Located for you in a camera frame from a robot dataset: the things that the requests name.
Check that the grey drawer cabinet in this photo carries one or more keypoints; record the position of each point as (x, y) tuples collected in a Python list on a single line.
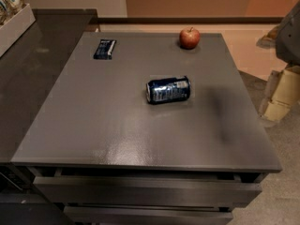
[(97, 116)]

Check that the lower grey drawer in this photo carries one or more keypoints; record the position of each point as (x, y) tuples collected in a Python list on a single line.
[(143, 216)]

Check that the dark blue snack packet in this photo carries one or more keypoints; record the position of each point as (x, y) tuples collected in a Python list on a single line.
[(105, 49)]

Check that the blue pepsi can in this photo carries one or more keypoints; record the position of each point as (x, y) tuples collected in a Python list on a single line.
[(168, 90)]

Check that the dark grey side counter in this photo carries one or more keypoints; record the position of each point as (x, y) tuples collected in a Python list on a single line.
[(29, 69)]

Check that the red apple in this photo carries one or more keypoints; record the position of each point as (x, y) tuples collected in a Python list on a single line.
[(189, 38)]

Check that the white cardboard box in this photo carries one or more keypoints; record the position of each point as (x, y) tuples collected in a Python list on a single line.
[(13, 29)]

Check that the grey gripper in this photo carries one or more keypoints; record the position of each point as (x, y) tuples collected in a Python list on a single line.
[(289, 39)]

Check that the grey drawer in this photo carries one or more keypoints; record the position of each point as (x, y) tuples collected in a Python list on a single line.
[(143, 216), (148, 188)]

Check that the upper grey drawer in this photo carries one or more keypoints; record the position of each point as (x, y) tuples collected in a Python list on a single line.
[(148, 188)]

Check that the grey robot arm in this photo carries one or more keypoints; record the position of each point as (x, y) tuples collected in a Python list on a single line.
[(285, 39)]

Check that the snack bags in box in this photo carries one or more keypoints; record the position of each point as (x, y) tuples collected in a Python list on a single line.
[(9, 8)]

